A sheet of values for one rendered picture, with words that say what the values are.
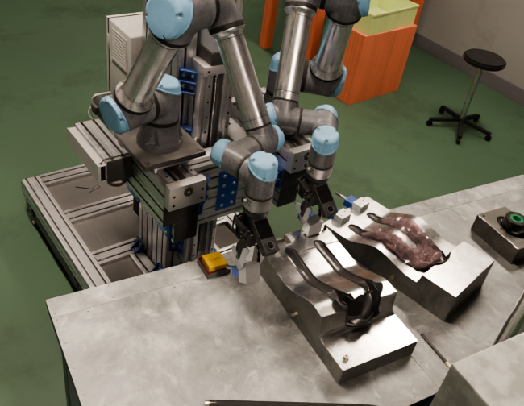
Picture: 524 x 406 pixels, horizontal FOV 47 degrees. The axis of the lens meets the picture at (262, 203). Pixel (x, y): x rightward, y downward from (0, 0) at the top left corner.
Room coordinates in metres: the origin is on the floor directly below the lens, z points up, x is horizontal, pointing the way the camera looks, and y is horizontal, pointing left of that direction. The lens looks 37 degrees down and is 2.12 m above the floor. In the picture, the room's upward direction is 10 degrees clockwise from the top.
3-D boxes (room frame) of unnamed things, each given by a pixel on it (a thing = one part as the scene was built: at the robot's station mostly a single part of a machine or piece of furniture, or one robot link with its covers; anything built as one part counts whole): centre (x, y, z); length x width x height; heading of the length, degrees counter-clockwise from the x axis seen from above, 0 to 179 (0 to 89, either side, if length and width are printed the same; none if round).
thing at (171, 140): (1.66, 0.37, 1.09); 0.15 x 0.15 x 0.10
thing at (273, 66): (1.99, -0.01, 1.20); 0.13 x 0.12 x 0.14; 91
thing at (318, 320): (1.28, -0.25, 0.87); 0.50 x 0.26 x 0.14; 35
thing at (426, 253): (1.55, -0.49, 0.90); 0.26 x 0.18 x 0.08; 52
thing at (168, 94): (1.65, 0.37, 1.20); 0.13 x 0.12 x 0.14; 146
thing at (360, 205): (1.76, -0.31, 0.86); 0.13 x 0.05 x 0.05; 52
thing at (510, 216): (1.77, -0.91, 0.89); 0.08 x 0.08 x 0.04
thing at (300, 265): (1.30, -0.25, 0.92); 0.35 x 0.16 x 0.09; 35
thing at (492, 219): (1.76, -0.90, 0.84); 0.20 x 0.15 x 0.07; 35
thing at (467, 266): (1.56, -0.49, 0.86); 0.50 x 0.26 x 0.11; 52
